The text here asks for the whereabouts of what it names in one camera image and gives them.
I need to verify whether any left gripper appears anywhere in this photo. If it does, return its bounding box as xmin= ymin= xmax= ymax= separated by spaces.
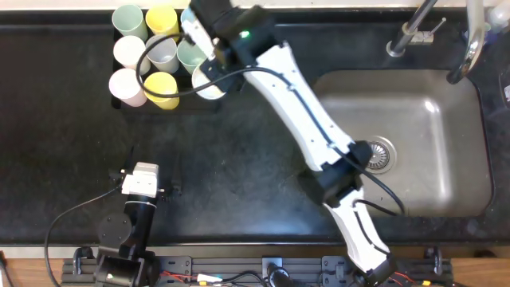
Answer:
xmin=108 ymin=145 xmax=184 ymax=202

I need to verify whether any yellow cup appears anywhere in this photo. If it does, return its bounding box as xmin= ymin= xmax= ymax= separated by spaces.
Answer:
xmin=143 ymin=71 xmax=180 ymax=111
xmin=144 ymin=4 xmax=181 ymax=41

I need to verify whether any pink cup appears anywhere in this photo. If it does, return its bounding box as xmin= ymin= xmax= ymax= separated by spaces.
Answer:
xmin=108 ymin=67 xmax=147 ymax=108

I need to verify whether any white cup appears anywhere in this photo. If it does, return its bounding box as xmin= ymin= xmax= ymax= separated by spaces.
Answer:
xmin=112 ymin=34 xmax=151 ymax=76
xmin=190 ymin=65 xmax=227 ymax=100

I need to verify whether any black tray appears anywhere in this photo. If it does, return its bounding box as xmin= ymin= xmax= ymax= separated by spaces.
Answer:
xmin=110 ymin=7 xmax=224 ymax=115

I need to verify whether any grey cup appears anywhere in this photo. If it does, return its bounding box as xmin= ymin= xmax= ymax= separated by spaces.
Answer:
xmin=144 ymin=33 xmax=180 ymax=75

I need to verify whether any green cup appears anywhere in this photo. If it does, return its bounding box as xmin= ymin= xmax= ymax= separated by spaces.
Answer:
xmin=176 ymin=38 xmax=208 ymax=76
xmin=111 ymin=3 xmax=149 ymax=42

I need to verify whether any blue cup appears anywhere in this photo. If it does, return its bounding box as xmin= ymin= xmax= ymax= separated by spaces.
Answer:
xmin=179 ymin=7 xmax=196 ymax=29

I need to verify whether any steel sink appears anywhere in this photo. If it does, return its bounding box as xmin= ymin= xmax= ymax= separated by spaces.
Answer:
xmin=312 ymin=69 xmax=493 ymax=218

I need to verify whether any steel tap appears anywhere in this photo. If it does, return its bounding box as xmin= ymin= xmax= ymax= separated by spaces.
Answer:
xmin=385 ymin=0 xmax=487 ymax=85

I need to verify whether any blue soap bottle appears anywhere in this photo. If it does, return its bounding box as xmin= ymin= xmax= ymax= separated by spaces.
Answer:
xmin=461 ymin=2 xmax=510 ymax=45

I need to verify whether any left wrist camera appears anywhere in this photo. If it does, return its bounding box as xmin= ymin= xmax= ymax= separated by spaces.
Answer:
xmin=121 ymin=162 xmax=160 ymax=199

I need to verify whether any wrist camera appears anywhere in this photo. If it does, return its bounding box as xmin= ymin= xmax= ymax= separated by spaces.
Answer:
xmin=181 ymin=18 xmax=219 ymax=61
xmin=121 ymin=162 xmax=160 ymax=199

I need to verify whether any black cable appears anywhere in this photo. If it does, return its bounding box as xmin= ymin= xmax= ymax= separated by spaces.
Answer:
xmin=43 ymin=183 xmax=124 ymax=287
xmin=135 ymin=33 xmax=406 ymax=218

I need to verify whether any mounting rail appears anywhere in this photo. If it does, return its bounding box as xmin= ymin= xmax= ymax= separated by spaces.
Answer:
xmin=61 ymin=246 xmax=455 ymax=287

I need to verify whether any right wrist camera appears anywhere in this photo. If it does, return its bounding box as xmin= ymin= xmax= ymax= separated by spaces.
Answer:
xmin=181 ymin=18 xmax=219 ymax=61

